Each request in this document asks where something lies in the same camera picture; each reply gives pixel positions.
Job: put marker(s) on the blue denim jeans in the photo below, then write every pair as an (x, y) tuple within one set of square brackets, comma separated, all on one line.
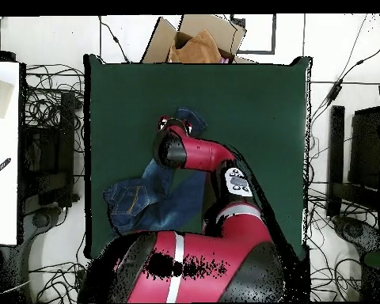
[(129, 196)]

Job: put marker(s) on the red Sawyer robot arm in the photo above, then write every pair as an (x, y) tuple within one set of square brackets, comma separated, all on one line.
[(240, 234)]

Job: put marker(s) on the dark green table cloth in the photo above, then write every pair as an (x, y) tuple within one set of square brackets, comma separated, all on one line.
[(129, 95)]

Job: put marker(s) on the purple cloth piece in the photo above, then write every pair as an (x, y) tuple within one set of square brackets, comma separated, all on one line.
[(224, 60)]

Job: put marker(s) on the brown cardboard box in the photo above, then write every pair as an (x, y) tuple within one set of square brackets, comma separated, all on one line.
[(158, 44)]

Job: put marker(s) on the black threaded rod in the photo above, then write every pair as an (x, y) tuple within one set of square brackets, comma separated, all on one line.
[(0, 168)]

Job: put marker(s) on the white table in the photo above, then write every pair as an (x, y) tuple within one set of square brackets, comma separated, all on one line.
[(3, 205)]

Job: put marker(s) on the black rectangular frame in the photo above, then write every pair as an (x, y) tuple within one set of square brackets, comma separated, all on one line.
[(274, 34)]

